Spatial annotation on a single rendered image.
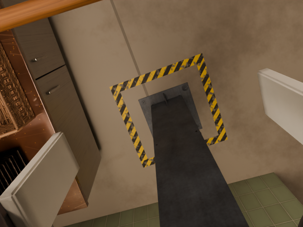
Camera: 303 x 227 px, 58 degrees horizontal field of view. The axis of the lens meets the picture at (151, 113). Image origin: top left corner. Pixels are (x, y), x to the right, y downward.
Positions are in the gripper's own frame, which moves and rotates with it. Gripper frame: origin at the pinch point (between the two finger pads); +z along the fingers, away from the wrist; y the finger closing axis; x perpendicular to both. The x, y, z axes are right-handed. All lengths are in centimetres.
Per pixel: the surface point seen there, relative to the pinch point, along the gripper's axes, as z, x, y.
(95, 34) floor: 147, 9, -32
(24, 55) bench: 90, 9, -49
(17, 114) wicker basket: 77, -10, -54
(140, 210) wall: 142, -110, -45
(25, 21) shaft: 27.7, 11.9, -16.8
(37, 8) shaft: 27.1, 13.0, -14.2
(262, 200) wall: 124, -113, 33
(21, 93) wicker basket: 87, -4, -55
